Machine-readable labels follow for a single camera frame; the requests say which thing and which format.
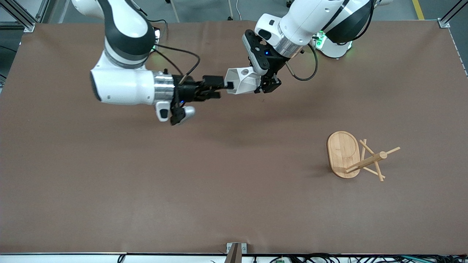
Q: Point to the wooden cup rack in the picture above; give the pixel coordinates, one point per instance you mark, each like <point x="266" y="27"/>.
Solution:
<point x="342" y="151"/>

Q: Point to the white faceted cup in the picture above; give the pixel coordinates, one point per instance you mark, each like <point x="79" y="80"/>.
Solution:
<point x="241" y="86"/>

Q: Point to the thin metal leg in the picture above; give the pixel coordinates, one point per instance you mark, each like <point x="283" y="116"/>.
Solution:
<point x="230" y="9"/>
<point x="175" y="12"/>

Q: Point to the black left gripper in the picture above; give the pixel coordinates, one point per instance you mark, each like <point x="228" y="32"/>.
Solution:
<point x="275" y="68"/>

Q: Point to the aluminium frame strut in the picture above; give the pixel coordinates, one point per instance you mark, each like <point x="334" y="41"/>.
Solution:
<point x="29" y="26"/>
<point x="443" y="23"/>

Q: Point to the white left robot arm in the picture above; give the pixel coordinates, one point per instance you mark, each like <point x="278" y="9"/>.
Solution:
<point x="310" y="18"/>

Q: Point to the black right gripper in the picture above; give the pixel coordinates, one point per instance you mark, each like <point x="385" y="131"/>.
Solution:
<point x="187" y="92"/>

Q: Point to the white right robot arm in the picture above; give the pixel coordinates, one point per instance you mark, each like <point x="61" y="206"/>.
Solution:
<point x="124" y="84"/>

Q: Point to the silver metal bracket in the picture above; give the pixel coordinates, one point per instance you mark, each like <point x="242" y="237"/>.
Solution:
<point x="244" y="248"/>

